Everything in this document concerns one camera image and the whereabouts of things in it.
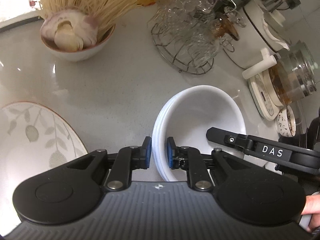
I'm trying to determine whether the white ceramic bowl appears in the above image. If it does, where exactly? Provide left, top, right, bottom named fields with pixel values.
left=162, top=85, right=247, bottom=181

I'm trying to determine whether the translucent plastic bowl front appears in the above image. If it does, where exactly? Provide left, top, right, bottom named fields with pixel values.
left=152, top=101, right=172, bottom=181

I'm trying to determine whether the glass kettle on white base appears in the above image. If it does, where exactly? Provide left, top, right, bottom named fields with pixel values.
left=242, top=41, right=318, bottom=121

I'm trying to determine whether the wire rack with glass cups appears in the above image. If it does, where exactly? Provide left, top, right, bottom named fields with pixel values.
left=151, top=0, right=246, bottom=75

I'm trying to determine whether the white bowl with garlic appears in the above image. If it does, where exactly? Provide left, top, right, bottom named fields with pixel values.
left=40, top=9, right=116, bottom=62

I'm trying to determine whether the person's right hand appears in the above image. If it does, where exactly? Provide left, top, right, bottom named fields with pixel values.
left=299, top=192, right=320, bottom=232

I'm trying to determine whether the white electric cooking pot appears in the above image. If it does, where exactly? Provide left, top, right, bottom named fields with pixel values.
left=225, top=0, right=290, bottom=69

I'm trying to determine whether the speckled bowl with tea leaves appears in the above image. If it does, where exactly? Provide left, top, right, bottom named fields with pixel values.
left=275, top=106, right=296, bottom=138

